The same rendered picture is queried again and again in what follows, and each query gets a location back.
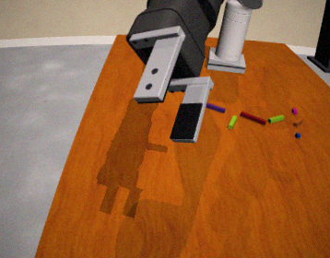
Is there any dark red rod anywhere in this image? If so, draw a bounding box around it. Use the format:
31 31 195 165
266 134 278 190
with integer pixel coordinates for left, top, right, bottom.
241 111 266 125

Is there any lime green rod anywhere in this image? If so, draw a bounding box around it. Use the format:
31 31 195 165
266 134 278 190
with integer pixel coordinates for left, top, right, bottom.
268 115 285 123
228 115 237 129

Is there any purple rod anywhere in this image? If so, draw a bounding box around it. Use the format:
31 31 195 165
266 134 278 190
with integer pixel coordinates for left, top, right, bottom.
206 103 226 113

